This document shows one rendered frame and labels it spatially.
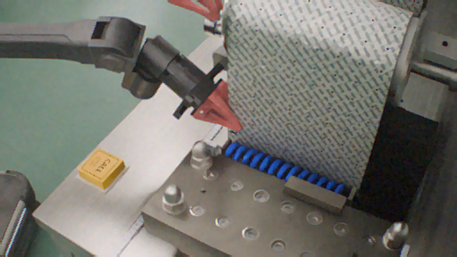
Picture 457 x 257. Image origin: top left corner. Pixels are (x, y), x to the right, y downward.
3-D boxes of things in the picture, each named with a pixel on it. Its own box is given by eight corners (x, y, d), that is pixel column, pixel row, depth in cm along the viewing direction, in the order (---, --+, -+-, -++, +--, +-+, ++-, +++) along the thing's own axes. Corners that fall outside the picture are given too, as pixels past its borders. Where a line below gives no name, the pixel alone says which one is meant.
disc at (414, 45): (410, 66, 70) (429, -12, 58) (412, 67, 69) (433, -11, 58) (385, 131, 62) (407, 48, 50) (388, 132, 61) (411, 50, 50)
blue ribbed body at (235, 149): (233, 149, 81) (233, 135, 79) (350, 196, 74) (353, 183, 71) (223, 163, 79) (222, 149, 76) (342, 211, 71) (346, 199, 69)
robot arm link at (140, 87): (102, 55, 69) (115, 15, 73) (88, 92, 78) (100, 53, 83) (173, 78, 73) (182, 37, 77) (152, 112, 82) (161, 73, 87)
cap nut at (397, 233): (386, 227, 67) (394, 210, 63) (408, 236, 65) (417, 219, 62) (378, 245, 64) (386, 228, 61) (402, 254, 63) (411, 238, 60)
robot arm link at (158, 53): (137, 42, 72) (159, 24, 75) (127, 66, 77) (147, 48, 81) (170, 70, 72) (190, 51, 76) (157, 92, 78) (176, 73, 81)
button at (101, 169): (100, 154, 95) (97, 146, 93) (126, 167, 92) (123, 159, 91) (79, 177, 90) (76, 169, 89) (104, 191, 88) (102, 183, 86)
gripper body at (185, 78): (179, 123, 76) (145, 94, 75) (211, 87, 82) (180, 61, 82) (195, 103, 71) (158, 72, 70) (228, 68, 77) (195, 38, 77)
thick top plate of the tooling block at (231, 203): (197, 166, 83) (195, 143, 79) (411, 254, 70) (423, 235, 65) (145, 231, 73) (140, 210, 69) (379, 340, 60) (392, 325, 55)
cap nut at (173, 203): (170, 192, 72) (168, 173, 69) (191, 202, 71) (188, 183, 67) (157, 208, 70) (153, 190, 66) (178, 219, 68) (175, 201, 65)
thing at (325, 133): (229, 143, 81) (229, 54, 68) (357, 194, 73) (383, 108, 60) (228, 145, 81) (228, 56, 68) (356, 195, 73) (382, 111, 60)
